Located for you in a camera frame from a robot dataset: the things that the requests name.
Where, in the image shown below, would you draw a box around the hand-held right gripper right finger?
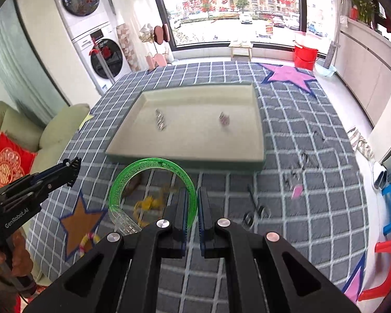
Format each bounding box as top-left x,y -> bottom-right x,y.
197,187 -> 362,313

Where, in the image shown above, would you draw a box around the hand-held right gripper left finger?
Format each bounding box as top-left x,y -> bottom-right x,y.
23,187 -> 190,313

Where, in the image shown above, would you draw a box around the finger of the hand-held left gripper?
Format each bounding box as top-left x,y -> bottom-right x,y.
36,173 -> 76,200
31,157 -> 82,185

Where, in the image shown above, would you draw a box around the yellow cord bracelet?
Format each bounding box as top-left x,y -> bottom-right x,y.
133,196 -> 165,226

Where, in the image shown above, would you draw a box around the green translucent bangle bracelet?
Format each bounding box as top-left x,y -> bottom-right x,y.
108,158 -> 199,236

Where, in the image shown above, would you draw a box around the pink yellow bead bracelet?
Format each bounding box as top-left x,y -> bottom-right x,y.
78,231 -> 100,255

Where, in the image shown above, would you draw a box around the beige jewelry tray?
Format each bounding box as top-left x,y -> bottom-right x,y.
105,83 -> 265,172

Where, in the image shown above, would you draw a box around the person's left hand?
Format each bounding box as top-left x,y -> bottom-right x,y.
0,230 -> 35,286

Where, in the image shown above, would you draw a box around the light green sofa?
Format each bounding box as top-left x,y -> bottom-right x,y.
0,101 -> 92,287

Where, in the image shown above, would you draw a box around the red embroidered cushion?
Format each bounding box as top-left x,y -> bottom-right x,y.
0,132 -> 38,184

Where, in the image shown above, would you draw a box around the grey checkered star blanket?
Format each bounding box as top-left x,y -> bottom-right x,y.
18,62 -> 371,313

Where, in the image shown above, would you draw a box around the white washing machine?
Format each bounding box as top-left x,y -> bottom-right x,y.
71,23 -> 133,94

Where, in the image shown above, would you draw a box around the red mop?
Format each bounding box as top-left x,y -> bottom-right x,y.
90,37 -> 117,86

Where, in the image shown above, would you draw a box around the pink checkered folded board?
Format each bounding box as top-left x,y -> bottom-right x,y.
116,24 -> 141,73

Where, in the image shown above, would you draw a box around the metal slipper rack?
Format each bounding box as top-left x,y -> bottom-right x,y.
139,23 -> 174,70

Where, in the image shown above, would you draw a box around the white stacked dryer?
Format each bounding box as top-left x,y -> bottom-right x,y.
50,0 -> 113,41

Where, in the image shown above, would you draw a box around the small wooden stool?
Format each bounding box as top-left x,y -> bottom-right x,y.
229,41 -> 252,61

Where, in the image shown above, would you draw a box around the brown slipper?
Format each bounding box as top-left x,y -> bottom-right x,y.
154,24 -> 172,44

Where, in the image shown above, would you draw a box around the patterned floor cloth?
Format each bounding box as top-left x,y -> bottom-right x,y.
347,127 -> 375,160

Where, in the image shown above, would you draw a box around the white slippers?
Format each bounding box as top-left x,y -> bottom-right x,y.
373,161 -> 388,190

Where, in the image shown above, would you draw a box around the red bucket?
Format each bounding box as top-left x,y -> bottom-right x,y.
292,41 -> 319,71

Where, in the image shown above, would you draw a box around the light blue basin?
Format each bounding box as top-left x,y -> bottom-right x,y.
314,59 -> 336,77

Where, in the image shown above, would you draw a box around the red plastic stool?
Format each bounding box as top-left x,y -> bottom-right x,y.
358,235 -> 391,302

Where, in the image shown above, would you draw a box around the grey flat mop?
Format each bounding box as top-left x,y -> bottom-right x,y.
325,0 -> 346,70

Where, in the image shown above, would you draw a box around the large window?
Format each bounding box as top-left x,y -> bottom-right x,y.
146,0 -> 338,51

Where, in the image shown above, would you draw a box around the white low cabinet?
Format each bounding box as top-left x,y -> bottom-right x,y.
334,16 -> 391,128

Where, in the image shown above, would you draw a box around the flower vase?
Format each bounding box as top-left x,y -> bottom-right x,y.
343,0 -> 377,26

